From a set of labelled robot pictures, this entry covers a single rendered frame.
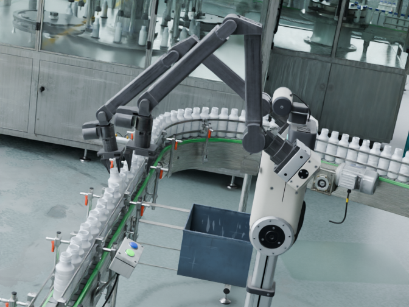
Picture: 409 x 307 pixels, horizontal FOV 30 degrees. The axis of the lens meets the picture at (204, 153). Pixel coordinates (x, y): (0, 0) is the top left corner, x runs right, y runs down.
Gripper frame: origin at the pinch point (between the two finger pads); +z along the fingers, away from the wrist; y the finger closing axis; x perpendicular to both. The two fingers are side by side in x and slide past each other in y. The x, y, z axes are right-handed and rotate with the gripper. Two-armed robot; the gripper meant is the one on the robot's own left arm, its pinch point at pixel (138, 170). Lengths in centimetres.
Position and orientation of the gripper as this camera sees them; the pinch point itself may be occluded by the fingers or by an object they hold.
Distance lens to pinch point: 263.5
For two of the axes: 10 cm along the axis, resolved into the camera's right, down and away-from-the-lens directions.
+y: 9.8, 1.8, -0.8
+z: -1.4, 9.3, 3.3
